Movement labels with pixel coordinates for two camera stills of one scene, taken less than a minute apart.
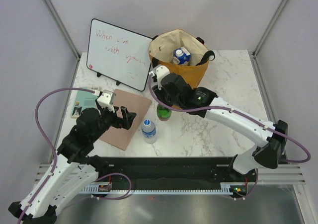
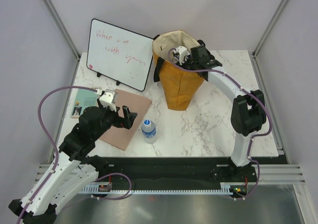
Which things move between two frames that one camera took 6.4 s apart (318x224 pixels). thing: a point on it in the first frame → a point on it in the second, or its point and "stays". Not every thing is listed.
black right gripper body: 171,101 → 189,65
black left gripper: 121,122 stays
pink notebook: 118,136 stays
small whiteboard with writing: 119,53 stays
